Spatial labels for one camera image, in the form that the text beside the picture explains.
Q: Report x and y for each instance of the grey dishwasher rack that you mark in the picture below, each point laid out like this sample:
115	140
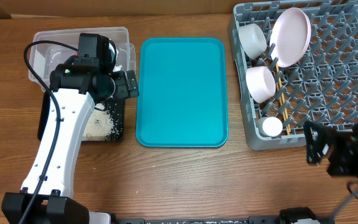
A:
321	87

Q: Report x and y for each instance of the clear plastic bin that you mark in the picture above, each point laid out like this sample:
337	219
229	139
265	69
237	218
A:
45	57

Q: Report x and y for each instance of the pink bowl with rice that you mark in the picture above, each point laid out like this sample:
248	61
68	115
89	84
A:
260	83

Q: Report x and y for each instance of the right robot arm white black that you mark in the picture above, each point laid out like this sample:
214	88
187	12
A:
341	148

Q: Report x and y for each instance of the grey-green bowl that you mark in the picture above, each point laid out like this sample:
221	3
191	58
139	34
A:
252	40

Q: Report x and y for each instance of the teal plastic tray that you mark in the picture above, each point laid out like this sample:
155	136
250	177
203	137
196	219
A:
182	93

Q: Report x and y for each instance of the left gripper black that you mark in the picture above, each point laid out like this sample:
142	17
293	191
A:
125	88

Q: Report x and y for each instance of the spilled rice pile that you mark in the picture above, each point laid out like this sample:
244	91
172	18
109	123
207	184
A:
106	123

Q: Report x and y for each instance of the white cup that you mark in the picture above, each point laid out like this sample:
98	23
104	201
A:
269	126

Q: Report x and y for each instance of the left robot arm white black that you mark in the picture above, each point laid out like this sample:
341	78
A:
76	86

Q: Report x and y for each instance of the black tray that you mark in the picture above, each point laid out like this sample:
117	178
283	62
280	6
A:
73	116

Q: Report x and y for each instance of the large pink plate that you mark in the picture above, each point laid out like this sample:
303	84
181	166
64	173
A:
291	35

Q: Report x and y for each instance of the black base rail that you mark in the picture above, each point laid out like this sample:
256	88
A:
298	215

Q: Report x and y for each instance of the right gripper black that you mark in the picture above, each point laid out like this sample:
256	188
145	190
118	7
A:
323	148

